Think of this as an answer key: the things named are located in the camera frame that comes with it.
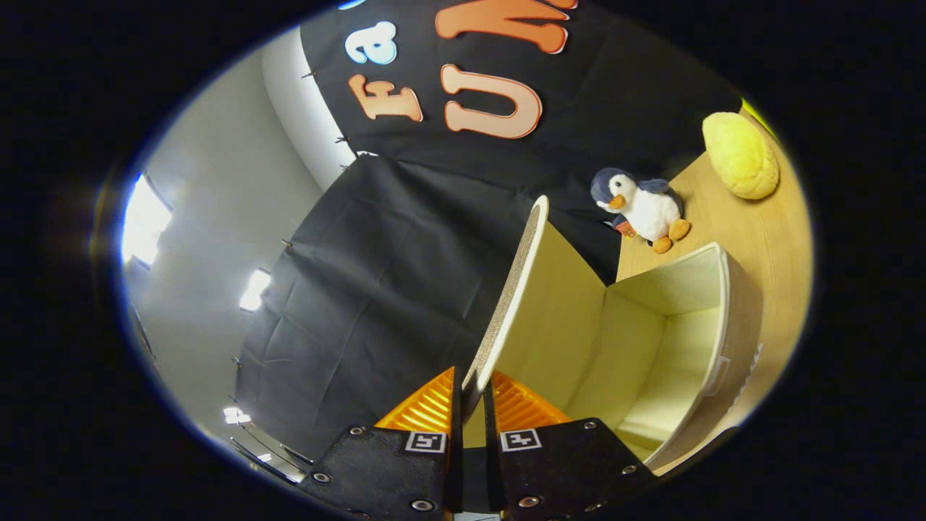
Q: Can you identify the brown fabric storage box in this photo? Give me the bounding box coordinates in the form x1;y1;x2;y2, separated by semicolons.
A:
462;195;764;475

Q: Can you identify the row of small black clips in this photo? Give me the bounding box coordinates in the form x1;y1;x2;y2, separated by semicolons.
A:
230;69;362;370

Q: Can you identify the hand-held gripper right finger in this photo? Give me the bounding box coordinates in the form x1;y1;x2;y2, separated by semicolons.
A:
483;370;655;521

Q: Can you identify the penguin plush toy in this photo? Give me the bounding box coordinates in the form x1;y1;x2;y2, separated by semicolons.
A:
590;168;692;254

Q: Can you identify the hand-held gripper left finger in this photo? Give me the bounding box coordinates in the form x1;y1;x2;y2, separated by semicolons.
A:
297;365;464;521

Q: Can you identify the yellow bun plush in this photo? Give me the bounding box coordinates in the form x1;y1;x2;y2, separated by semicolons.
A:
702;112;781;200

